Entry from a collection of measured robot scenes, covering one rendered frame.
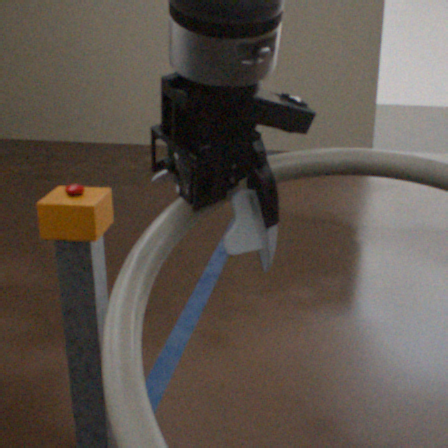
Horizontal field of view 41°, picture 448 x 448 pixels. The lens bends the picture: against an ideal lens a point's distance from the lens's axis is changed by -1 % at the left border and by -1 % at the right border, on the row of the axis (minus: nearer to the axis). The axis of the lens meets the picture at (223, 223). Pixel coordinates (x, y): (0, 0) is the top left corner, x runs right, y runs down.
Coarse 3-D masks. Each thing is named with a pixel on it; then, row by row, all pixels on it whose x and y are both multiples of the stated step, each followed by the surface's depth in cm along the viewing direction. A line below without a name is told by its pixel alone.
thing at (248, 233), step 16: (240, 192) 56; (240, 208) 56; (256, 208) 57; (240, 224) 56; (256, 224) 57; (224, 240) 56; (240, 240) 56; (256, 240) 57; (272, 240) 58; (272, 256) 59
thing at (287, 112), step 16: (256, 96) 52; (272, 96) 57; (288, 96) 58; (240, 112) 52; (256, 112) 53; (272, 112) 54; (288, 112) 56; (304, 112) 58; (288, 128) 57; (304, 128) 59
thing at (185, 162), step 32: (192, 96) 48; (224, 96) 48; (160, 128) 54; (192, 128) 52; (224, 128) 53; (160, 160) 57; (192, 160) 51; (224, 160) 52; (192, 192) 54; (224, 192) 55
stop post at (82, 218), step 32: (64, 192) 124; (96, 192) 124; (64, 224) 119; (96, 224) 118; (64, 256) 123; (96, 256) 125; (64, 288) 126; (96, 288) 126; (64, 320) 129; (96, 320) 128; (96, 352) 131; (96, 384) 134; (96, 416) 137
